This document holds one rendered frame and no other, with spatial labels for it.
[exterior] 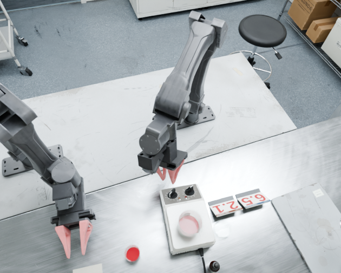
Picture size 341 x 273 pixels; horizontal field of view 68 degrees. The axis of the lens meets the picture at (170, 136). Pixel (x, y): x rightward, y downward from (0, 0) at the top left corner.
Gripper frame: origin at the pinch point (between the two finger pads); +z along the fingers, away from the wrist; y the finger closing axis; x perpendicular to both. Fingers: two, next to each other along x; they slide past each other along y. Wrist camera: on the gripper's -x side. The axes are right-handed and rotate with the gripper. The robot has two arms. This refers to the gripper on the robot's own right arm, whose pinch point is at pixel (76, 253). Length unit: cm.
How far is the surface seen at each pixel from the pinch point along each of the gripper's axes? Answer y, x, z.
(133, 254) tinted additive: 13.3, 11.0, 2.0
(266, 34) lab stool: 122, 40, -119
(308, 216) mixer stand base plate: 70, 12, 3
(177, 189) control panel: 30.2, 10.1, -13.7
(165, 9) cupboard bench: 81, 94, -245
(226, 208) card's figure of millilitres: 44.1, 11.0, -4.8
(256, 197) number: 55, 12, -6
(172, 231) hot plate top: 25.1, 5.0, -0.7
